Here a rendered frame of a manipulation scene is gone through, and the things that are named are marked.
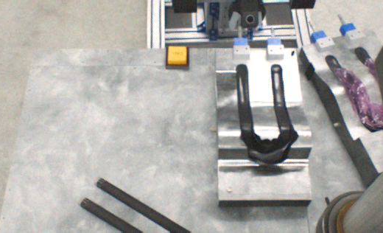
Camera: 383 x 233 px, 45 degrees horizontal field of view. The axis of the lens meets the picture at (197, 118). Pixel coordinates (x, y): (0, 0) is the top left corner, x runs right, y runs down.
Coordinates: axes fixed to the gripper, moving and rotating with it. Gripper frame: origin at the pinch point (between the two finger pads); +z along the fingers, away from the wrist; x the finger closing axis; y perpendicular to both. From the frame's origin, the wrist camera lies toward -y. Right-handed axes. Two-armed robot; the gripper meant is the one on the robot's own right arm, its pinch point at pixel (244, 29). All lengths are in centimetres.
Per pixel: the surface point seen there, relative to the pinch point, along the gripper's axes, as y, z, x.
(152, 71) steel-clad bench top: -0.4, 21.0, 29.4
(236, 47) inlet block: 0.4, 9.3, 1.6
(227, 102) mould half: -17.9, 12.6, 5.1
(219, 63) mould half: -3.6, 12.0, 7.2
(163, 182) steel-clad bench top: -40, 21, 24
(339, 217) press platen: -74, -54, -3
